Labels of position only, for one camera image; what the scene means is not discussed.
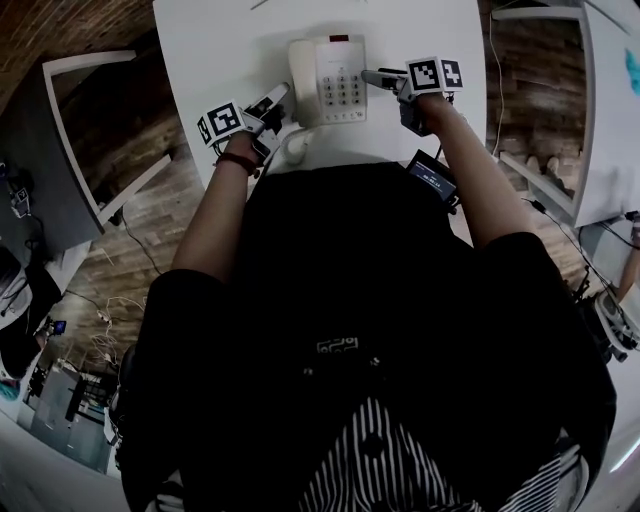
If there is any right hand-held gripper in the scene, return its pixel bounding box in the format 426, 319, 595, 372
360, 56, 465, 137

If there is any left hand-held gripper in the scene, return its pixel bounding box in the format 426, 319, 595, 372
197, 82, 291, 175

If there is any white desk telephone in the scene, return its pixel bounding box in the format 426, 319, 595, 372
282, 34, 371, 167

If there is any person's right forearm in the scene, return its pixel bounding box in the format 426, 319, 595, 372
419, 94, 541, 249

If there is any person's left forearm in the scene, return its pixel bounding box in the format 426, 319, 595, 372
170, 134, 261, 286

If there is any white work table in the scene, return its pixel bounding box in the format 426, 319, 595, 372
152, 0, 489, 249

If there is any small black screen device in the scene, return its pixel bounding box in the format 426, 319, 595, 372
404, 148, 460, 214

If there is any person's black shirt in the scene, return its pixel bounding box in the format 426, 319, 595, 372
119, 162, 619, 512

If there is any teal cloth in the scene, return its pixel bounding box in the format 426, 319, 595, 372
623, 47, 640, 96

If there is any spare gripper device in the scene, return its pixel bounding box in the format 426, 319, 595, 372
9, 187, 32, 220

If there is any black white striped garment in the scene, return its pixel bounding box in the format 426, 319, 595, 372
299, 397, 591, 512

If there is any red cord bracelet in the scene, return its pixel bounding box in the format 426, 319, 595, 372
214, 152, 260, 179

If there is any thin white cable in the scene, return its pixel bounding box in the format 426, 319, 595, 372
487, 14, 504, 157

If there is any black floor cable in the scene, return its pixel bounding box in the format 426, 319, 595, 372
122, 219, 164, 275

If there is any tangle of white cables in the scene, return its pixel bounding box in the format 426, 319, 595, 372
92, 295, 149, 369

